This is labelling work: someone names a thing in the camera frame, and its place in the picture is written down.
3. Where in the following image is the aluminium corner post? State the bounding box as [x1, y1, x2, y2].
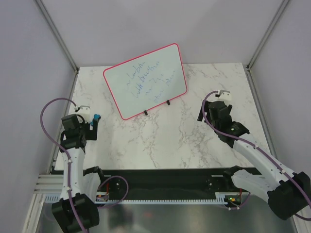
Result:
[245, 0, 291, 72]
[33, 0, 80, 73]

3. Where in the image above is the white slotted cable duct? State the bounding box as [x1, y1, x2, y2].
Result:
[44, 193, 243, 206]

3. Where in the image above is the aluminium extrusion frame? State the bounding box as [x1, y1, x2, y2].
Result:
[34, 174, 64, 195]

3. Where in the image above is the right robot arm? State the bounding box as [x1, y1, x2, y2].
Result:
[198, 100, 311, 221]

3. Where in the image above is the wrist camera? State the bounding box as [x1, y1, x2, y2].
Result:
[215, 90, 232, 105]
[76, 105, 90, 122]

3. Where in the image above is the left aluminium corner post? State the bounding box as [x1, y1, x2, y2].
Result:
[33, 0, 80, 73]

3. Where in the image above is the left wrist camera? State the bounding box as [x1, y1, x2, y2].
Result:
[76, 105, 90, 122]

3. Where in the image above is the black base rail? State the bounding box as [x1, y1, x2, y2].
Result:
[99, 166, 247, 200]

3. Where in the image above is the blue whiteboard eraser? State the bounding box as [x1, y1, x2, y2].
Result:
[90, 114, 101, 126]

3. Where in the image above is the right aluminium corner post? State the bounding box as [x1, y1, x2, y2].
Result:
[245, 0, 291, 72]

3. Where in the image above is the pink-framed whiteboard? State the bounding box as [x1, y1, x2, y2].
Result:
[103, 43, 188, 120]

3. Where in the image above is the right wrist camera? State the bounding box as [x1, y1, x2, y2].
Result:
[215, 90, 232, 105]

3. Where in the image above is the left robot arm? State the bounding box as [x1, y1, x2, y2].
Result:
[52, 114, 106, 233]

